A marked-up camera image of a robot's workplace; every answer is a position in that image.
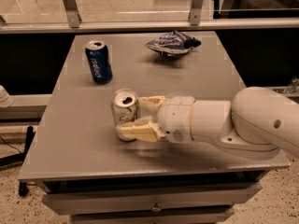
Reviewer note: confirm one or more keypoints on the white object at left edge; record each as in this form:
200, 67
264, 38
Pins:
5, 99

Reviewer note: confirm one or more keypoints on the right metal railing bracket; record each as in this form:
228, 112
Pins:
195, 12

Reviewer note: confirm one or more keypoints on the black stand leg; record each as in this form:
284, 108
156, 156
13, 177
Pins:
18, 158

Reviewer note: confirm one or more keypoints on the metal clamp at right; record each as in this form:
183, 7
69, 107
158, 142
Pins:
290, 88

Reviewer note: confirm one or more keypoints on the blue pepsi can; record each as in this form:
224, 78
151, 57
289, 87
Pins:
98, 59

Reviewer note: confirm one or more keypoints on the left metal railing bracket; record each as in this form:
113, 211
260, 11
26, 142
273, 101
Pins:
72, 15

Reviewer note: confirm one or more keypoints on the white green 7up can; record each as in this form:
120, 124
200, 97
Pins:
124, 107

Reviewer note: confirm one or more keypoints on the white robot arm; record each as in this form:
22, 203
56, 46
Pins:
256, 124

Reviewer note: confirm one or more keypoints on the metal railing bracket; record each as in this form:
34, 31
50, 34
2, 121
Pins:
195, 12
72, 15

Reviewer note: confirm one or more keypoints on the crumpled blue chip bag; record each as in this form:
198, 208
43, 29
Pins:
174, 43

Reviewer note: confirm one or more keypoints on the grey drawer cabinet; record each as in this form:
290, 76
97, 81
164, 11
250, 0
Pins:
91, 175

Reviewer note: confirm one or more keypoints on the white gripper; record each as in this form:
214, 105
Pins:
176, 118

